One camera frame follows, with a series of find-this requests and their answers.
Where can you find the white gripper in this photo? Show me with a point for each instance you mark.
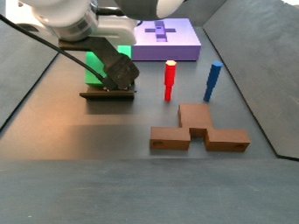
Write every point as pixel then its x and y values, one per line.
pixel 117 29

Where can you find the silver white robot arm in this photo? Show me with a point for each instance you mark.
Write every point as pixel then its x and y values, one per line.
pixel 73 19

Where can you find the purple board with cross slot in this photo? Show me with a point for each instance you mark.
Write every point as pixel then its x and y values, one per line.
pixel 166 39

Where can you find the black fixture stand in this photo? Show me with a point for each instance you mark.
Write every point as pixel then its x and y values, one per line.
pixel 98 93

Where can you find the red peg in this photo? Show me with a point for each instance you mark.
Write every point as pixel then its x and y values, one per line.
pixel 170 68

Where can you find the blue peg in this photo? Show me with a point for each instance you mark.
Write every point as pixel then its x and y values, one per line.
pixel 213 79

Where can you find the brown T-shaped block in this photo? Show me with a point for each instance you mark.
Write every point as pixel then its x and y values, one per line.
pixel 196 125

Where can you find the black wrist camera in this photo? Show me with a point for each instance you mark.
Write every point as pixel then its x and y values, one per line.
pixel 119 67

